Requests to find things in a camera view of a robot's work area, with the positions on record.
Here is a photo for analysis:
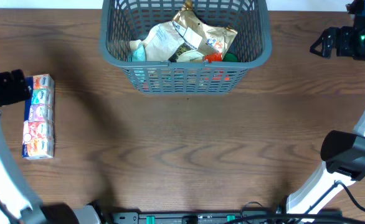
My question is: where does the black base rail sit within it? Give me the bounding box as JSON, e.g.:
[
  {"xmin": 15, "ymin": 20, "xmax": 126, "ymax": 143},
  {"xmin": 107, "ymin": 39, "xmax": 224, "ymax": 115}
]
[{"xmin": 101, "ymin": 203, "xmax": 345, "ymax": 224}]

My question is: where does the green lidded seasoning jar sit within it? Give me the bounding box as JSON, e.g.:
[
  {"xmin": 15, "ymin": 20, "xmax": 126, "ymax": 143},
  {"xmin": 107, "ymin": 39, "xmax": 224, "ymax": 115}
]
[{"xmin": 222, "ymin": 53, "xmax": 239, "ymax": 62}]

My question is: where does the red San Remo spaghetti pack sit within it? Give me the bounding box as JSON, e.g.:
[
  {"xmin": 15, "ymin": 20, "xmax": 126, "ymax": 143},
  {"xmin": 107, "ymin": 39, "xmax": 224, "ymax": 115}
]
[{"xmin": 135, "ymin": 52, "xmax": 233, "ymax": 91}]

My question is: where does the Kleenex tissue multipack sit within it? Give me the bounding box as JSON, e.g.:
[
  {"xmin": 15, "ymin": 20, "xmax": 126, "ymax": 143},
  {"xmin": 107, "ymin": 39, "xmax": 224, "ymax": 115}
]
[{"xmin": 22, "ymin": 74, "xmax": 55, "ymax": 159}]

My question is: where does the beige paper pouch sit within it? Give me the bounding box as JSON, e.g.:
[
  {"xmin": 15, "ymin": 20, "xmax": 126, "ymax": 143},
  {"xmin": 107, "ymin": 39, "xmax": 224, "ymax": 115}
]
[{"xmin": 130, "ymin": 21, "xmax": 184, "ymax": 62}]

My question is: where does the grey plastic lattice basket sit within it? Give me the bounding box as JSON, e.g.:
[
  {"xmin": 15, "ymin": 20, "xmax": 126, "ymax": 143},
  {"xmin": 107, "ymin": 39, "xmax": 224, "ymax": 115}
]
[{"xmin": 100, "ymin": 0, "xmax": 272, "ymax": 95}]

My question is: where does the gold foil snack bag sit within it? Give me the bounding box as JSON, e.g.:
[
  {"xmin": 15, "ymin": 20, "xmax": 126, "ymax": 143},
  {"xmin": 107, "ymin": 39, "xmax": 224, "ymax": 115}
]
[{"xmin": 170, "ymin": 1, "xmax": 237, "ymax": 63}]

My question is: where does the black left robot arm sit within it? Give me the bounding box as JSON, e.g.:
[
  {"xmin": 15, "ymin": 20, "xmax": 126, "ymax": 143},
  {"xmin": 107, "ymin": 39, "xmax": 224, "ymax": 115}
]
[{"xmin": 0, "ymin": 70, "xmax": 104, "ymax": 224}]

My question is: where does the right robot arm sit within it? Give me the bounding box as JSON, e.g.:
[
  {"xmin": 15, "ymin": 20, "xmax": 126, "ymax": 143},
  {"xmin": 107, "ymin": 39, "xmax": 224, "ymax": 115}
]
[{"xmin": 285, "ymin": 26, "xmax": 365, "ymax": 222}]

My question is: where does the mint green wipes packet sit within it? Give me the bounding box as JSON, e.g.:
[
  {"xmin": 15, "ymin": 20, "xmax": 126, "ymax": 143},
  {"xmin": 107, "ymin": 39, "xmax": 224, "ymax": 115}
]
[{"xmin": 128, "ymin": 44, "xmax": 146, "ymax": 62}]

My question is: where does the black right cable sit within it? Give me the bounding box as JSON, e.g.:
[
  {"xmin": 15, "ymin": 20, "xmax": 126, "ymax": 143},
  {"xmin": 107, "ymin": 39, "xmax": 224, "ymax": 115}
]
[{"xmin": 222, "ymin": 180, "xmax": 365, "ymax": 224}]

